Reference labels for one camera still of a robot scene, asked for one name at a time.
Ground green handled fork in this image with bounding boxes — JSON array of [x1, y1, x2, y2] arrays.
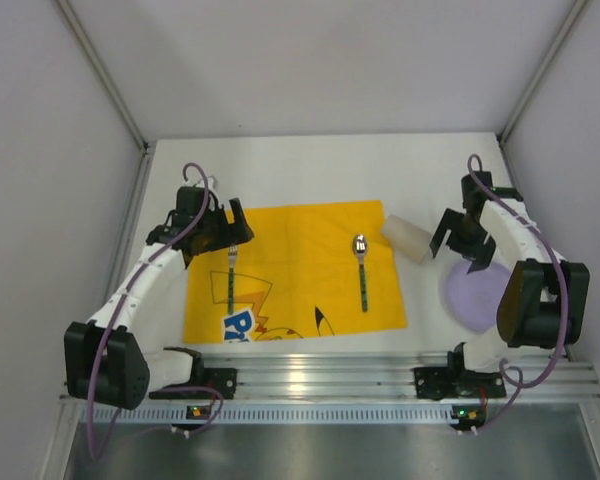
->
[[227, 245, 238, 315]]

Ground lilac plastic plate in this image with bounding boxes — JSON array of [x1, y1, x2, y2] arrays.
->
[[440, 259, 511, 334]]

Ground beige paper cup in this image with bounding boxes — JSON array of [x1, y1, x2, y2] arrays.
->
[[381, 215, 432, 264]]

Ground yellow cartoon print placemat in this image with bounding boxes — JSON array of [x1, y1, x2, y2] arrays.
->
[[183, 200, 408, 344]]

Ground green handled spoon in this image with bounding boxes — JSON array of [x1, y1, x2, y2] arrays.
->
[[352, 234, 368, 313]]

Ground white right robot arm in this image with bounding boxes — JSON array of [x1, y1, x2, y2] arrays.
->
[[429, 170, 590, 370]]

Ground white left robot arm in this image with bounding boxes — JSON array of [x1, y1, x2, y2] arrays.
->
[[64, 186, 254, 410]]

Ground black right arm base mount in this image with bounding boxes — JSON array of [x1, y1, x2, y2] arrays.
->
[[413, 345, 506, 401]]

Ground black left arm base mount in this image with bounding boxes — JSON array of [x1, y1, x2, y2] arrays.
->
[[149, 368, 237, 400]]

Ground slotted grey cable duct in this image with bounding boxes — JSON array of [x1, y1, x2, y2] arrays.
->
[[77, 404, 486, 425]]

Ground right aluminium corner post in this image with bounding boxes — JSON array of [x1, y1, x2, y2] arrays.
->
[[497, 0, 591, 149]]

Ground aluminium corner post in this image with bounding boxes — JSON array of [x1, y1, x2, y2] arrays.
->
[[54, 0, 151, 151], [497, 0, 591, 149]]

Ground left aluminium corner post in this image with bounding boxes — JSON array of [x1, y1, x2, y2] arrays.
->
[[54, 0, 151, 151]]

